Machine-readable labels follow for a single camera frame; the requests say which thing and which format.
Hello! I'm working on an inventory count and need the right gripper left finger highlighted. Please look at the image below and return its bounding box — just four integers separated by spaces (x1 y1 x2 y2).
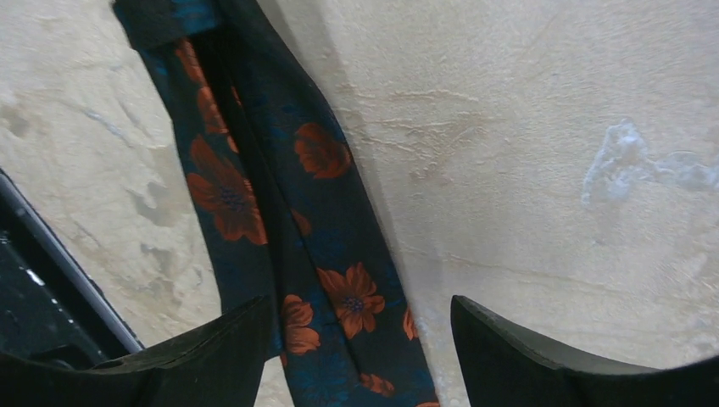
1 296 272 407

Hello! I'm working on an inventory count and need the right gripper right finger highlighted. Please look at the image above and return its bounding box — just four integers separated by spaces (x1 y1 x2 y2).
451 295 718 407

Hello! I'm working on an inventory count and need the dark orange floral tie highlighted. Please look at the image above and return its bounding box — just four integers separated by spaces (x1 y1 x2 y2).
113 1 439 406

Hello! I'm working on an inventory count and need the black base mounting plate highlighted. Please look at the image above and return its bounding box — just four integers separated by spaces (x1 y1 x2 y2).
1 173 144 370

